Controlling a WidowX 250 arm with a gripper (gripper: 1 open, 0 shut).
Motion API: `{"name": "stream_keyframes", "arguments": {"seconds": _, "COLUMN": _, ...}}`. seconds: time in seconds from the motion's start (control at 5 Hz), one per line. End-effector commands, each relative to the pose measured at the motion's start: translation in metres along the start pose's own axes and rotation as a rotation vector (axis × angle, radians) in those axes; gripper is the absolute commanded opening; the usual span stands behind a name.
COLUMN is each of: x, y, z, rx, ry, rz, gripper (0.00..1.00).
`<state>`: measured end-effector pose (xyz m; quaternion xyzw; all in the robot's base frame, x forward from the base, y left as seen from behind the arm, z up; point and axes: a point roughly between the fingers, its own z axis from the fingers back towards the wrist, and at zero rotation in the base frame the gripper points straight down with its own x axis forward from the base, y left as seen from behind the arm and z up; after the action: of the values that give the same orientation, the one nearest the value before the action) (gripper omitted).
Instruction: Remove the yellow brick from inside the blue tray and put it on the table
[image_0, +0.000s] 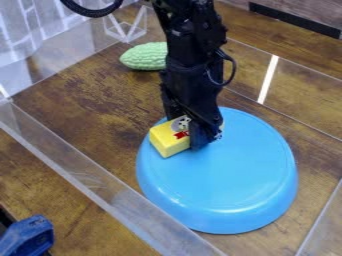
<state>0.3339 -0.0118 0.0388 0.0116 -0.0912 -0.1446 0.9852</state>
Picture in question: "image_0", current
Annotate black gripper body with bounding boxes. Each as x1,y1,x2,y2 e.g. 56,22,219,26
160,57,223,134

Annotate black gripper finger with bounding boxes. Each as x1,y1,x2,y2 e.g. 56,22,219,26
188,120,219,150
162,94,183,120

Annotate yellow butter brick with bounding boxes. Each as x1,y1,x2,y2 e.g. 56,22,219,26
148,115,191,158

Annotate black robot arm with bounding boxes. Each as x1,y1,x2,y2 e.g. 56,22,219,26
151,0,227,149

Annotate blue round tray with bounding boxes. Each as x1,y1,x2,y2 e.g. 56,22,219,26
136,107,298,234

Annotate green bumpy gourd toy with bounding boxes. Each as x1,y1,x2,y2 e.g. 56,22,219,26
119,42,167,71

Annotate blue clamp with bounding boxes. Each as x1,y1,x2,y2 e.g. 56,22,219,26
0,215,55,256

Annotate clear acrylic corner bracket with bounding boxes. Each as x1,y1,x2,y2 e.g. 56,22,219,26
103,0,148,43

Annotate black cable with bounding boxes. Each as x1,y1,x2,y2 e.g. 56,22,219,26
59,0,238,88

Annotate clear acrylic enclosure wall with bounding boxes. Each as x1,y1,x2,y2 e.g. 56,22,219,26
0,0,342,256

